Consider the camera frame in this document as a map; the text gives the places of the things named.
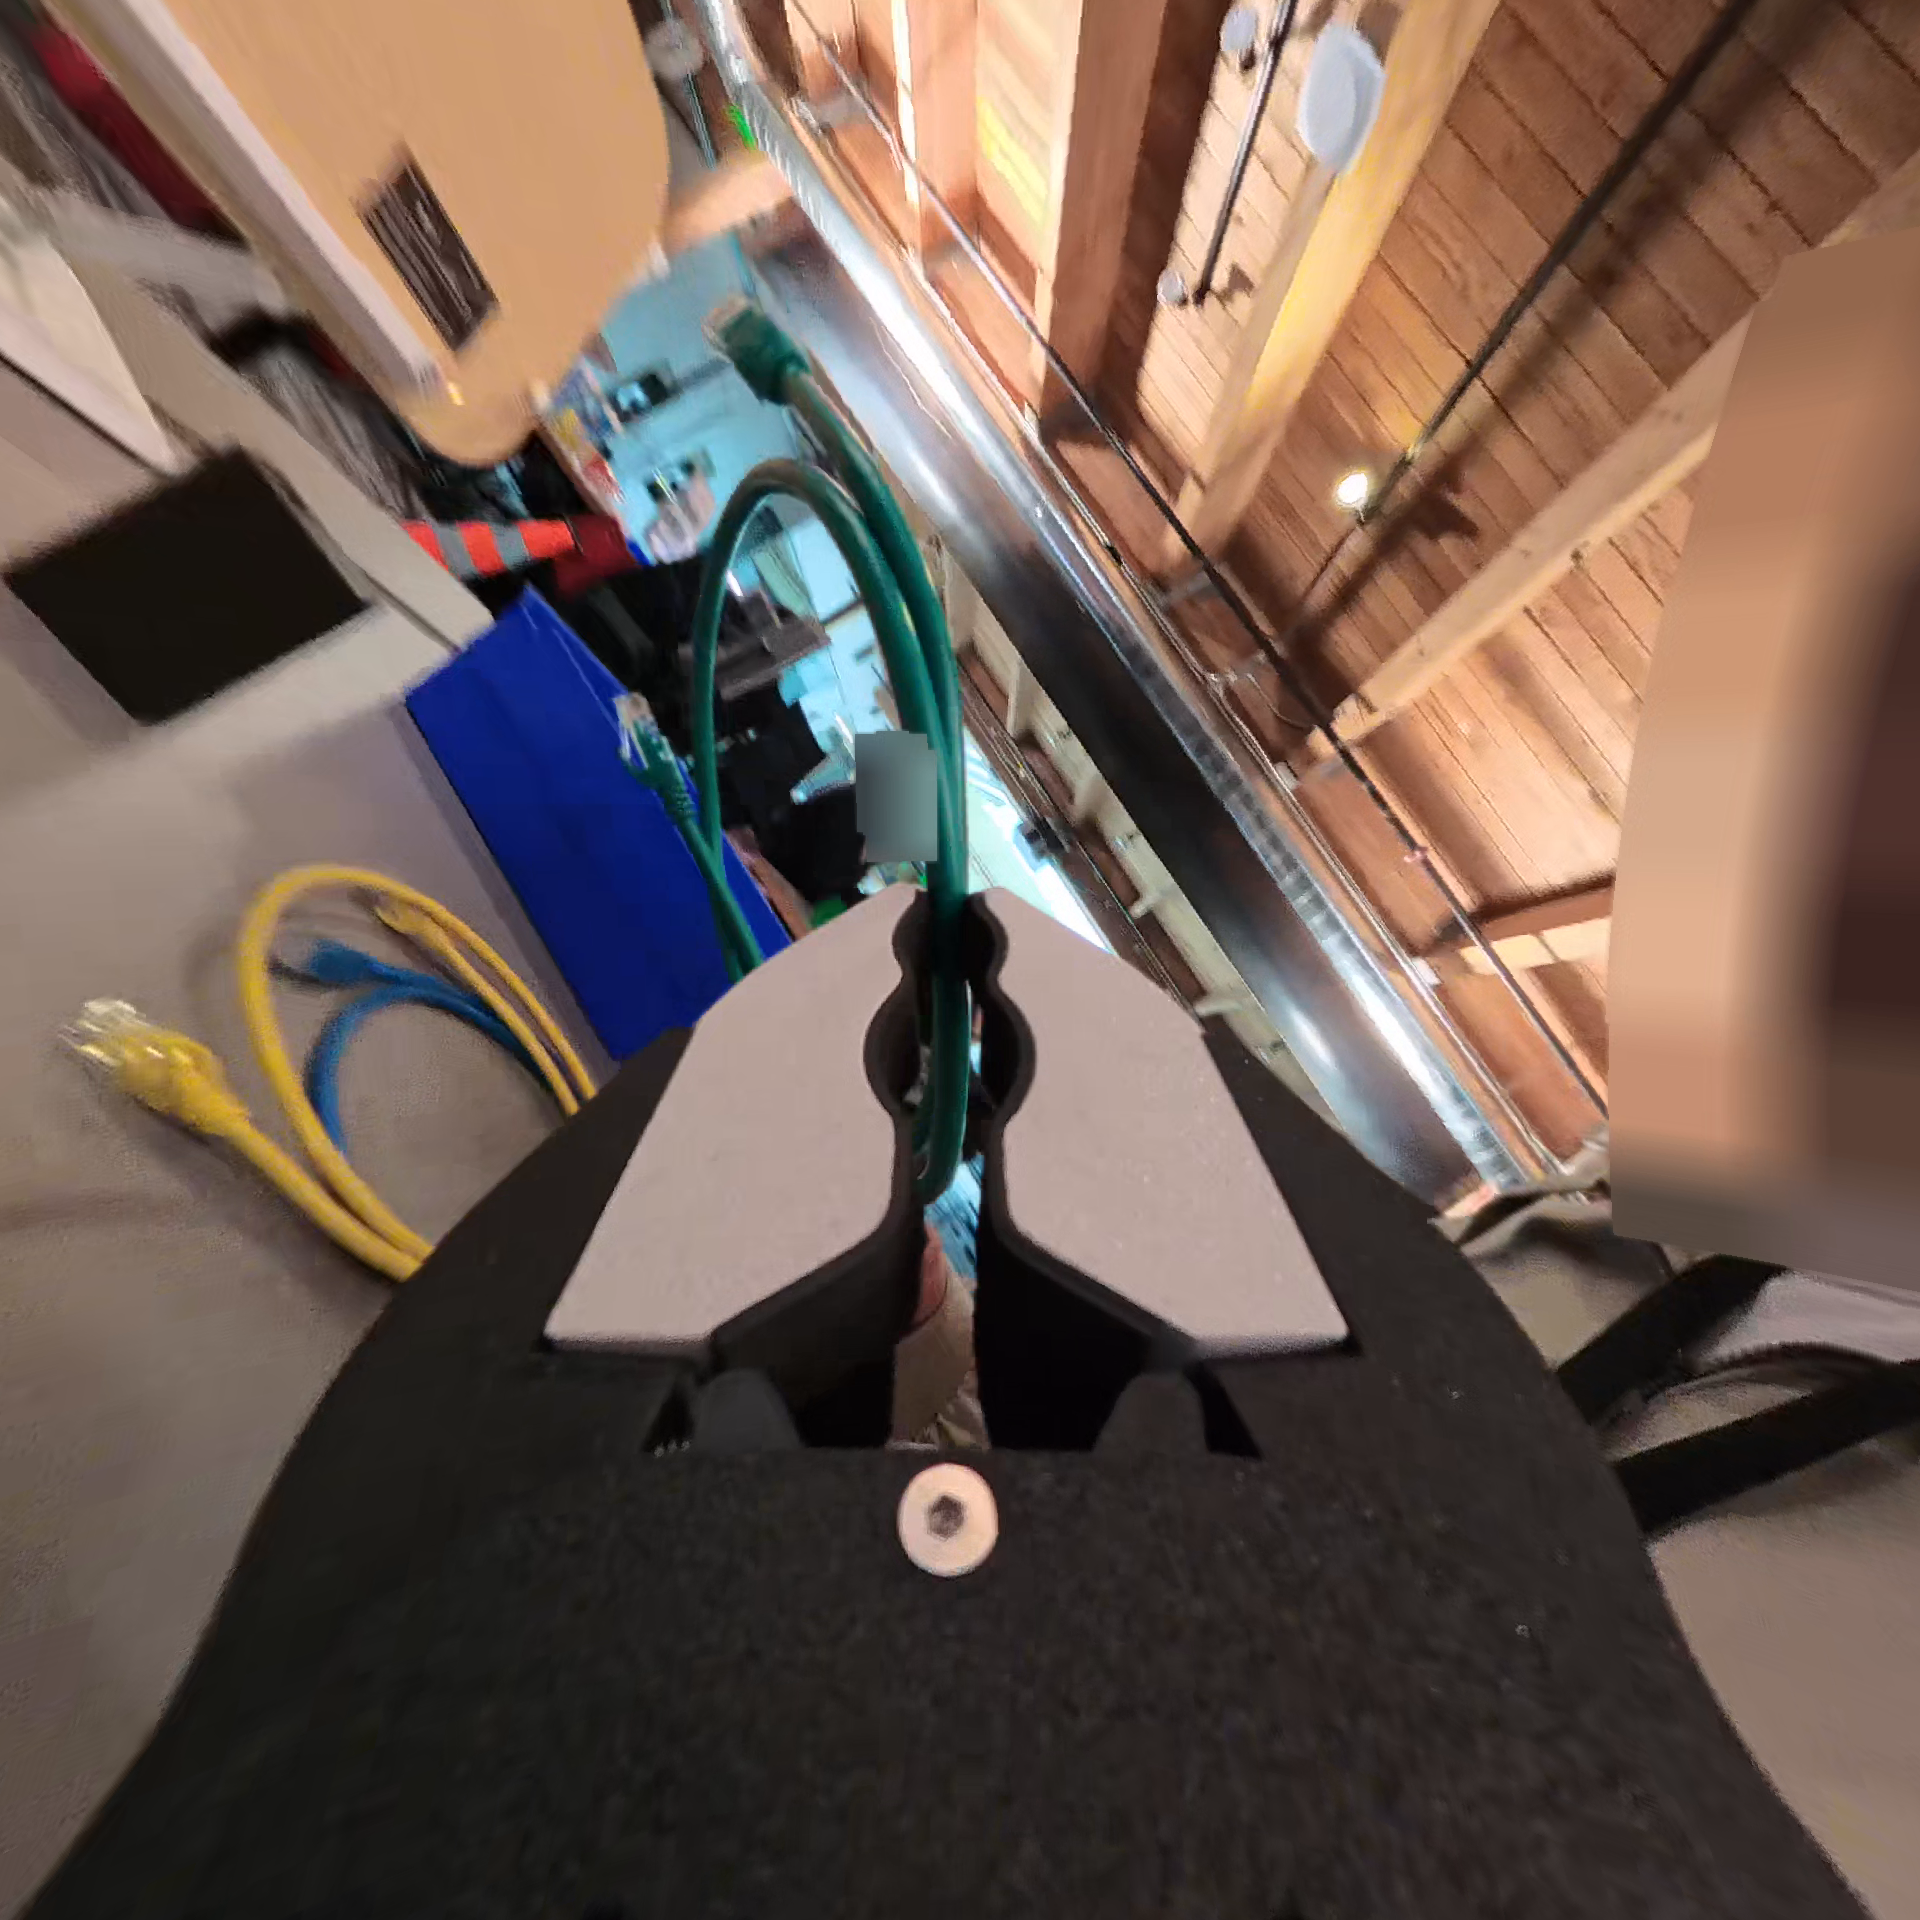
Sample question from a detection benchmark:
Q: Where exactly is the wooden board with white rail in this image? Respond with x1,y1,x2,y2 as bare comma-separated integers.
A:
90,0,669,466

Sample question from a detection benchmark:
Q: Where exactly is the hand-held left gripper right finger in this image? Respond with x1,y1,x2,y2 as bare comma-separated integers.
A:
976,888,1353,1362

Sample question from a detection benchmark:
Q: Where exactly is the blue plastic bin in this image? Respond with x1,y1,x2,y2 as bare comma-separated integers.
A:
405,588,797,1058

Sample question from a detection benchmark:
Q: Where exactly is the orange striped traffic cone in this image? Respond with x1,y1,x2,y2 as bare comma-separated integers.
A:
402,516,578,585

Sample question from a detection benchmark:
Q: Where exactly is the black ethernet switch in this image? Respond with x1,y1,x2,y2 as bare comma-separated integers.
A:
8,451,368,726

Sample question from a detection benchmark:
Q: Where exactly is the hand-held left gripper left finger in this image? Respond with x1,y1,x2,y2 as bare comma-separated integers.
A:
544,883,923,1362

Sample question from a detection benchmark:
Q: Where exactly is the white round ceiling device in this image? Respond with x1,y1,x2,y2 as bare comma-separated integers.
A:
1296,23,1386,169

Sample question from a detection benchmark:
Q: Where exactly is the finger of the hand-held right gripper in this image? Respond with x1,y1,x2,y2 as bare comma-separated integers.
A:
60,258,494,654

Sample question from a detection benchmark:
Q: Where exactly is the green ethernet cable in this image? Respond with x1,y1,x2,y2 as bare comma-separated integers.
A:
616,295,1003,1203

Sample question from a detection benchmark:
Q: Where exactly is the blue ethernet cable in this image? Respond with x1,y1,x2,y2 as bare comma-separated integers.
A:
269,937,564,1156

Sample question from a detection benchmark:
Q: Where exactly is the silver ceiling duct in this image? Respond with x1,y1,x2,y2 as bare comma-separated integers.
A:
721,0,1525,1193

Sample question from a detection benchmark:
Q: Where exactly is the yellow ethernet cable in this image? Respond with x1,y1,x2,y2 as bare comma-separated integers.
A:
60,865,597,1284

